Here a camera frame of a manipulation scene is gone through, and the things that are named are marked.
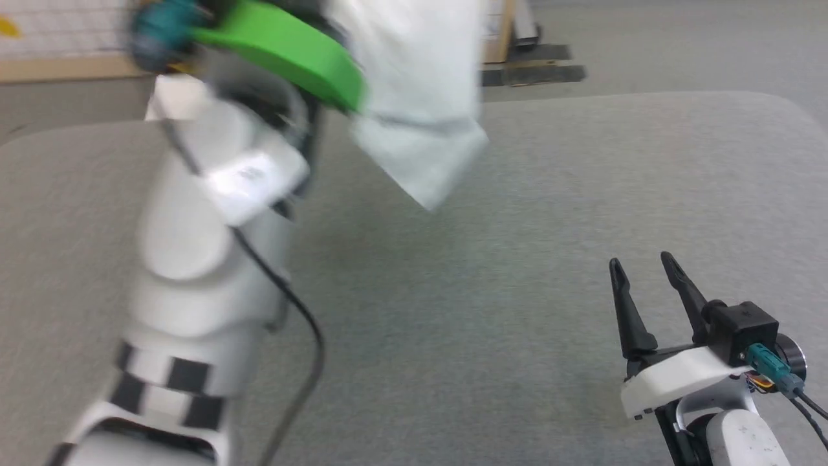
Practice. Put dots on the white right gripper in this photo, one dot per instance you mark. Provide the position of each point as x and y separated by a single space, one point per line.
673 378

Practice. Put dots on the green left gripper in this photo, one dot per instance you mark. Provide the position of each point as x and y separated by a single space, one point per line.
291 48

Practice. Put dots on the white garment with grey stitching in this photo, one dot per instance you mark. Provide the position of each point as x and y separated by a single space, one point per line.
414 97

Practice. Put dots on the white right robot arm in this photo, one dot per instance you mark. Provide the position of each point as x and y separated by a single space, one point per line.
737 433

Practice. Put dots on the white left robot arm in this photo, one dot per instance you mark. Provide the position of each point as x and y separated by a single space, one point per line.
187 259

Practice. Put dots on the cardboard box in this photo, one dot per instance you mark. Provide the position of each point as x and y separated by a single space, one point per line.
498 29

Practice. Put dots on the wooden baseboard strip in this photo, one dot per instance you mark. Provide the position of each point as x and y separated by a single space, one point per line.
65 68

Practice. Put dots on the large black floor mat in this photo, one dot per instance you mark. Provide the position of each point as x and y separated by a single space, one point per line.
530 75

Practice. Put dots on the small black floor mat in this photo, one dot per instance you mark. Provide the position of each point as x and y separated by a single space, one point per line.
540 53

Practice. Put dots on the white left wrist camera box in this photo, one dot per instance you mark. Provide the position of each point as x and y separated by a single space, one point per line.
252 178

